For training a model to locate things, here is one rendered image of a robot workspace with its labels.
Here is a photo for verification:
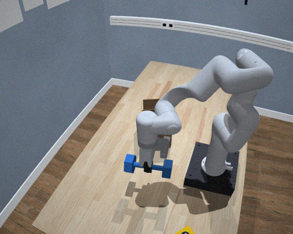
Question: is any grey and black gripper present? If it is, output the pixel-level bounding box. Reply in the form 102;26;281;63
139;146;155;173

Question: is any brown cardboard box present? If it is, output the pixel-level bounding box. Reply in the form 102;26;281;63
141;98;172;145

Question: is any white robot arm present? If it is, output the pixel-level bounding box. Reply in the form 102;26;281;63
136;49;273;176

